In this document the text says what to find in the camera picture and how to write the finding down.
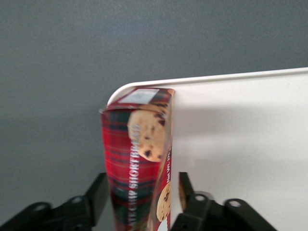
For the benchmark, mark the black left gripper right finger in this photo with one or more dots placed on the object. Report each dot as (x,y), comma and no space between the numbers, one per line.
(211,214)

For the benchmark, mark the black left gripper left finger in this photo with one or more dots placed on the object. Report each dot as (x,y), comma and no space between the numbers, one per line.
(72,209)

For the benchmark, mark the red tartan cookie box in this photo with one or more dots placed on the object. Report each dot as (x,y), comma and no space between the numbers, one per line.
(134,154)

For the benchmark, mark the beige plastic tray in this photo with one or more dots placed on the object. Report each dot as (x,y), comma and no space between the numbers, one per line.
(240,144)

